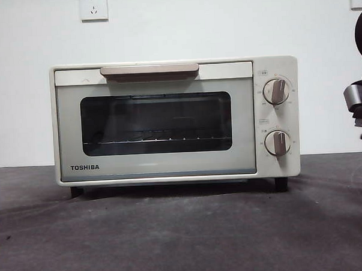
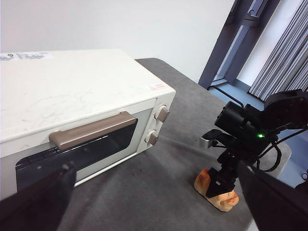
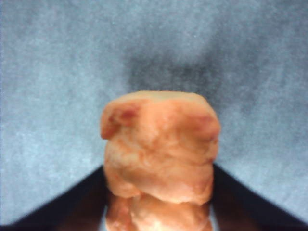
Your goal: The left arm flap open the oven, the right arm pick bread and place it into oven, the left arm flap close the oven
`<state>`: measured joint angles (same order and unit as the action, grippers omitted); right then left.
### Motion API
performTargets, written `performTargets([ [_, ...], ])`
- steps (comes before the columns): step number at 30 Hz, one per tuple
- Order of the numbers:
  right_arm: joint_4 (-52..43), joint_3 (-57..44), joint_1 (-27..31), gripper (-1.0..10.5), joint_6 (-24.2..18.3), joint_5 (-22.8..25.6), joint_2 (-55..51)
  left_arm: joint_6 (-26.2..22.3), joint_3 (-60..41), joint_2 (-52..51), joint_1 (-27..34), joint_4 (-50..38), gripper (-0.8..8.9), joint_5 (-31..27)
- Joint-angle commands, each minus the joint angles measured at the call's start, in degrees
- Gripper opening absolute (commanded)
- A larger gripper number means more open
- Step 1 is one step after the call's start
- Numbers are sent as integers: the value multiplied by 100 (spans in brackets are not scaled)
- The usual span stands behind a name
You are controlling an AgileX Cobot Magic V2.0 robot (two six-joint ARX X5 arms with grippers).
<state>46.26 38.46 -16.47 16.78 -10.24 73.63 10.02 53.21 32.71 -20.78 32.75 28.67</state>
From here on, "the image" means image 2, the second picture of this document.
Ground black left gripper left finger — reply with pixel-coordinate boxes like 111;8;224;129
0;160;77;231

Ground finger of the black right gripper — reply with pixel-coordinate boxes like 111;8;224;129
205;168;238;199

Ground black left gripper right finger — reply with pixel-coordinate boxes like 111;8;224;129
237;160;308;231

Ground golden brown bread loaf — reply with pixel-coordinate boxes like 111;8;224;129
194;168;240;212

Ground oven door with brown handle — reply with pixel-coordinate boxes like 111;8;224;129
0;98;158;195

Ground cream white toaster oven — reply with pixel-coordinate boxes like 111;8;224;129
0;49;176;200

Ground timer knob with brown grip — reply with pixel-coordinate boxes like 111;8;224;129
144;129;159;145

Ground temperature knob with brown grip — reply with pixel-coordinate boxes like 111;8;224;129
154;104;170;122

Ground grey vertical window blinds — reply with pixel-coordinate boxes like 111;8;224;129
247;0;308;102

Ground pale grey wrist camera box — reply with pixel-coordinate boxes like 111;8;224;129
201;129;226;150

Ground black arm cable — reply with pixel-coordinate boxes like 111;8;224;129
255;127;308;173

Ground thin black cable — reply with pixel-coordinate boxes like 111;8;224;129
208;85;244;107

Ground dark grey window frame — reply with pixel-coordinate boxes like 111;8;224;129
198;0;282;91

